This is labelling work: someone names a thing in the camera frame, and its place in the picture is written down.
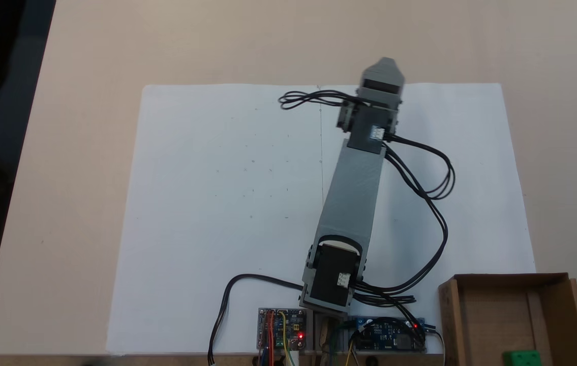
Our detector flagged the long black power cable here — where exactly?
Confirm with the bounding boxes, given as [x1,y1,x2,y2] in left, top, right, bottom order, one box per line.
[208,274,305,365]

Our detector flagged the blue circuit board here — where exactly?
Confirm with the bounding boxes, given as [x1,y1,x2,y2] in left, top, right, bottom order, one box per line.
[348,316,428,353]

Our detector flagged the black forearm cable bundle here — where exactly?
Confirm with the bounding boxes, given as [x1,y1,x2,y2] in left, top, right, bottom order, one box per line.
[382,133,456,301]

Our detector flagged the black looped gripper cable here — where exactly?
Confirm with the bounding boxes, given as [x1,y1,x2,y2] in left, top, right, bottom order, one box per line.
[278,89,359,110]

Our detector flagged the green dice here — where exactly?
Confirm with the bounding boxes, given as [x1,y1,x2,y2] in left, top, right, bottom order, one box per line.
[503,350,542,366]

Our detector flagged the white paper sheet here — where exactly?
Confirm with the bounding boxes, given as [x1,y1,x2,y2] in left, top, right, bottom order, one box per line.
[106,83,537,355]

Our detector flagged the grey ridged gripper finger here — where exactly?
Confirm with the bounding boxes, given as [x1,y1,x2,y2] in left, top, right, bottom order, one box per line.
[361,57,405,86]

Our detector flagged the brown cardboard box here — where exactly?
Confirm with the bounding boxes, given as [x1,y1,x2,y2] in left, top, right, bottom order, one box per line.
[438,272,577,366]

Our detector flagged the black base cable bundle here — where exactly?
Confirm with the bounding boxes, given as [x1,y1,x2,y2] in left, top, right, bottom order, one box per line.
[349,282,429,347]

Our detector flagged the circuit board with coloured wires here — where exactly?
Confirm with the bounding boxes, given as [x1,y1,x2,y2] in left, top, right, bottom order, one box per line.
[256,307,315,352]

